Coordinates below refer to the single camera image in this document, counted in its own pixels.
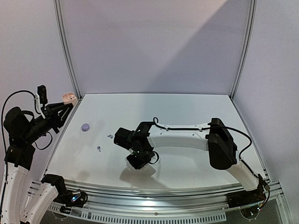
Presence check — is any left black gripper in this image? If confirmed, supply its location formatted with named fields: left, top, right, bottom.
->
left=21, top=100, right=72, bottom=142

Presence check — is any right aluminium corner post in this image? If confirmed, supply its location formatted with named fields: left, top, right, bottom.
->
left=229, top=0, right=257, bottom=101

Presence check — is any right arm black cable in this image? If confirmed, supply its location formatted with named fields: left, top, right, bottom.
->
left=149, top=117, right=271, bottom=206

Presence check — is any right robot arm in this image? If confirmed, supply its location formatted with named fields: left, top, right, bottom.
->
left=114, top=117, right=270, bottom=203

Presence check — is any aluminium front rail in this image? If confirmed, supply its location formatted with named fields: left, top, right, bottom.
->
left=41, top=181, right=292, bottom=224

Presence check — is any left aluminium corner post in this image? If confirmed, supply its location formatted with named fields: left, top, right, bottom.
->
left=53, top=0, right=83, bottom=100

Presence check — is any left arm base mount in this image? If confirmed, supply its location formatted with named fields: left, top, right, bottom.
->
left=53, top=189, right=88, bottom=208

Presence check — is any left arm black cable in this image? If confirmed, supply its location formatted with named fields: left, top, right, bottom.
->
left=0, top=90, right=54, bottom=210

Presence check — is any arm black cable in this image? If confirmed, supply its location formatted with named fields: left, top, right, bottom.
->
left=149, top=117, right=271, bottom=206
left=0, top=90, right=54, bottom=210

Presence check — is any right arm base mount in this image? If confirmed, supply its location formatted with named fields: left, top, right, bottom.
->
left=226, top=185, right=271, bottom=208

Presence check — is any aluminium corner post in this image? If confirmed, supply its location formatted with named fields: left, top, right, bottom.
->
left=229, top=0, right=257, bottom=101
left=53, top=0, right=83, bottom=100

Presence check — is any pink-white earbud charging case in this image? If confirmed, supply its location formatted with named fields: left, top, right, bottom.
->
left=62, top=92, right=78, bottom=106

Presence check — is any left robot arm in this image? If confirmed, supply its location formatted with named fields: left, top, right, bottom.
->
left=0, top=103, right=73, bottom=224

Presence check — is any purple earbud charging case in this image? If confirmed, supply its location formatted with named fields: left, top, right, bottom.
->
left=81, top=123, right=90, bottom=132

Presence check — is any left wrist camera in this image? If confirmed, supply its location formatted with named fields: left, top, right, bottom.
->
left=34, top=85, right=48, bottom=119

